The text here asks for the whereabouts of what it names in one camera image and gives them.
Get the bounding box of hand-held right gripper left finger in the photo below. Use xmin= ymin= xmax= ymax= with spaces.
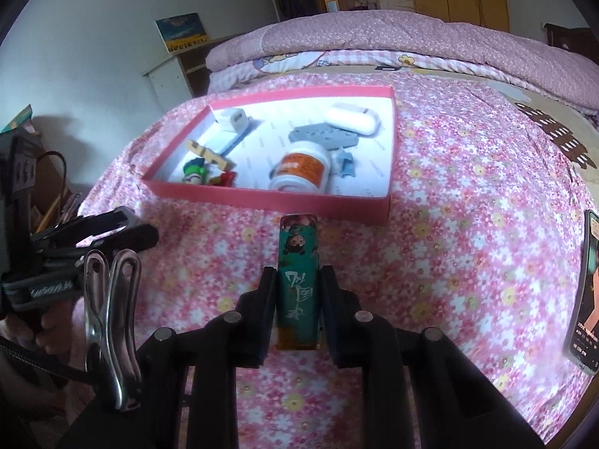
xmin=56 ymin=266 xmax=279 ymax=449

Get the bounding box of dark cover book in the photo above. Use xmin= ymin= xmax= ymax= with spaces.
xmin=563 ymin=209 xmax=599 ymax=376

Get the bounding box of pink shallow cardboard box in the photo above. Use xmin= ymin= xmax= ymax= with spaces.
xmin=141 ymin=85 xmax=398 ymax=225

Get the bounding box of blue-grey curved plastic tool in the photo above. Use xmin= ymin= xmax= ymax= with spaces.
xmin=329 ymin=149 xmax=359 ymax=180

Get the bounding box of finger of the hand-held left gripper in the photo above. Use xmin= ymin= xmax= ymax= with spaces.
xmin=29 ymin=206 xmax=139 ymax=246
xmin=42 ymin=222 xmax=161 ymax=265

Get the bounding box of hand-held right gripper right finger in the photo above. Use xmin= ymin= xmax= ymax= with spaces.
xmin=319 ymin=265 xmax=546 ymax=449

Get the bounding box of blue and yellow painting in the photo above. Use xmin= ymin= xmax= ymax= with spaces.
xmin=155 ymin=12 xmax=210 ymax=53

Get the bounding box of pink folded quilt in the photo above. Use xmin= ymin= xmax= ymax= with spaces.
xmin=205 ymin=8 xmax=599 ymax=114

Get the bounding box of grey perforated plastic block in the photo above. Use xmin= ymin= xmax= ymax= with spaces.
xmin=287 ymin=120 xmax=362 ymax=151

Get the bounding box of notched wooden block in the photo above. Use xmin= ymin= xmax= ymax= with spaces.
xmin=184 ymin=138 xmax=235 ymax=172

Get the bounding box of white open shelf unit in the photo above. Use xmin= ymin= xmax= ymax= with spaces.
xmin=142 ymin=34 xmax=244 ymax=100

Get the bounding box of metal spring clip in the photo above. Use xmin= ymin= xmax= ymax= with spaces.
xmin=83 ymin=249 xmax=143 ymax=413

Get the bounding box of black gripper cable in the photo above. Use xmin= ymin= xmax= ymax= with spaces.
xmin=0 ymin=334 xmax=94 ymax=387

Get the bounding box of green cardboard box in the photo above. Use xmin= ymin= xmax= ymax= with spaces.
xmin=0 ymin=104 xmax=34 ymax=135

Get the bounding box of dark wooden headboard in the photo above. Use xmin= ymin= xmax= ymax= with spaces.
xmin=544 ymin=22 xmax=599 ymax=64

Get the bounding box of pink floral bed sheet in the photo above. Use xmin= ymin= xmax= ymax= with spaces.
xmin=61 ymin=72 xmax=599 ymax=449

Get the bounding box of white charger plug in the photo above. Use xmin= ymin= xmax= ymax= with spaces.
xmin=214 ymin=107 xmax=250 ymax=135

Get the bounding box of beige cartoon bed sheet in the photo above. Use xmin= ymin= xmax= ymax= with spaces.
xmin=505 ymin=89 xmax=599 ymax=174

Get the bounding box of white earbuds case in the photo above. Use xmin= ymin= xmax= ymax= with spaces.
xmin=324 ymin=102 xmax=380 ymax=137

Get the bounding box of teal printed lighter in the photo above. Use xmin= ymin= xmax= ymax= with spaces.
xmin=275 ymin=212 xmax=325 ymax=352

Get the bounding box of white pill bottle orange label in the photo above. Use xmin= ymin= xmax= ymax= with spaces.
xmin=268 ymin=144 xmax=334 ymax=193

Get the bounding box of red and yellow toy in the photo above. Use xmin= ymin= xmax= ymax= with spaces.
xmin=207 ymin=171 xmax=238 ymax=189

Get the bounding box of person's left hand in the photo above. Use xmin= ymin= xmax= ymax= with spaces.
xmin=0 ymin=300 xmax=91 ymax=387

